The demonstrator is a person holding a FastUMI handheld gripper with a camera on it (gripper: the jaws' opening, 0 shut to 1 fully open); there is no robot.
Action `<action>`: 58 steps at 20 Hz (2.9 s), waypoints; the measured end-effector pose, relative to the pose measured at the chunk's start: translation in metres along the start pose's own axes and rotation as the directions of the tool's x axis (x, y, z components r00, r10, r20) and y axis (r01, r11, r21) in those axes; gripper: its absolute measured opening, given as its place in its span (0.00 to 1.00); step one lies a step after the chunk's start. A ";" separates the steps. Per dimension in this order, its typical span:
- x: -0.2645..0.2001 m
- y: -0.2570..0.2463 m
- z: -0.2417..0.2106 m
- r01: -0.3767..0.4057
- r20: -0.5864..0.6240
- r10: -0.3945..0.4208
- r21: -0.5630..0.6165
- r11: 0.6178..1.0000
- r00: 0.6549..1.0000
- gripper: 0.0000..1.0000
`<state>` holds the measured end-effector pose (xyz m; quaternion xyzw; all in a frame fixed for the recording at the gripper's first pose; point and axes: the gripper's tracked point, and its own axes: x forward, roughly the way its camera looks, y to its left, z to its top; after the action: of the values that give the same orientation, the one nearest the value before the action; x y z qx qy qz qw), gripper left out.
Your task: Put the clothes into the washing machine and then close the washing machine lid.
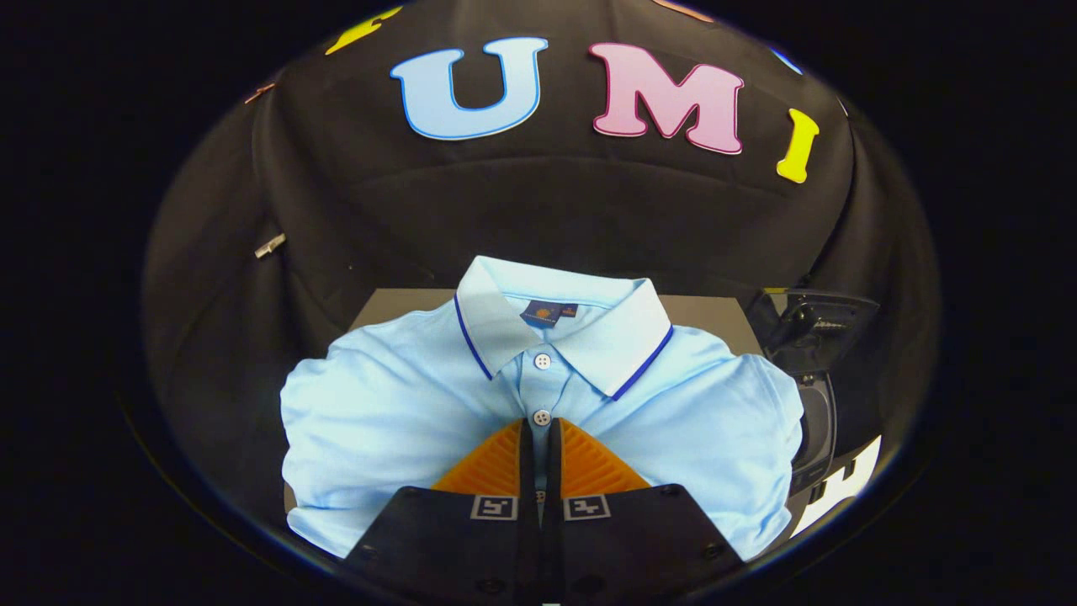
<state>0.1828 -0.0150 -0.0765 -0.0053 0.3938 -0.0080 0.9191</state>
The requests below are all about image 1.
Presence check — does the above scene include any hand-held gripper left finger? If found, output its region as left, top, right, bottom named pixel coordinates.
left=341, top=418, right=541, bottom=606

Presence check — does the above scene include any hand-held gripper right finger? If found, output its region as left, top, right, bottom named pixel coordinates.
left=538, top=418, right=746, bottom=606

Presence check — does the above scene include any light blue polo shirt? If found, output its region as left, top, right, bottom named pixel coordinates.
left=280, top=255, right=805, bottom=561

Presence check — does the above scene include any transparent washing machine lid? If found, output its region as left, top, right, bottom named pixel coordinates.
left=761, top=289, right=881, bottom=377

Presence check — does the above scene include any grey washing machine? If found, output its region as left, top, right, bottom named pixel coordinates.
left=749, top=288, right=881, bottom=499

